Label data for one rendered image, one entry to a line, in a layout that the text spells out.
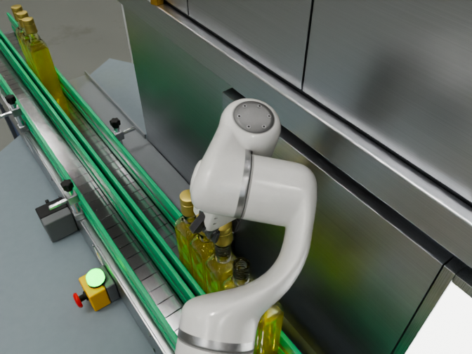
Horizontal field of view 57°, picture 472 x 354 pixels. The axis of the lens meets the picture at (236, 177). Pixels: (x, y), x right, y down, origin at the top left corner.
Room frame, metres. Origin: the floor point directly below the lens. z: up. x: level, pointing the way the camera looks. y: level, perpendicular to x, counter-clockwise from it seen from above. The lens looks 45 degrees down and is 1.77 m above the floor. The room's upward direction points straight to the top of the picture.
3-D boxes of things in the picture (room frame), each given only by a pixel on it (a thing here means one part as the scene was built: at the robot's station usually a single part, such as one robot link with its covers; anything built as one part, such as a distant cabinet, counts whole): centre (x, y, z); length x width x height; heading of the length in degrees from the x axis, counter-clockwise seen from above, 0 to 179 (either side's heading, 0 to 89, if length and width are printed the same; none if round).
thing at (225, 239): (0.47, 0.02, 1.17); 0.04 x 0.04 x 0.04
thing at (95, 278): (0.59, 0.35, 0.84); 0.05 x 0.05 x 0.03
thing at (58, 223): (0.81, 0.52, 0.79); 0.08 x 0.08 x 0.08; 37
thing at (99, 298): (0.59, 0.35, 0.79); 0.07 x 0.07 x 0.07; 37
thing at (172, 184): (1.05, 0.32, 0.84); 0.95 x 0.09 x 0.11; 37
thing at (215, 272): (0.47, 0.02, 0.99); 0.06 x 0.06 x 0.21; 36
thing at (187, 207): (0.57, 0.09, 1.14); 0.04 x 0.04 x 0.04
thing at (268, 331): (0.38, -0.05, 0.99); 0.06 x 0.06 x 0.21; 37
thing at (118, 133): (1.01, 0.33, 0.94); 0.07 x 0.04 x 0.13; 127
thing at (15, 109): (1.11, 0.71, 0.94); 0.07 x 0.04 x 0.13; 127
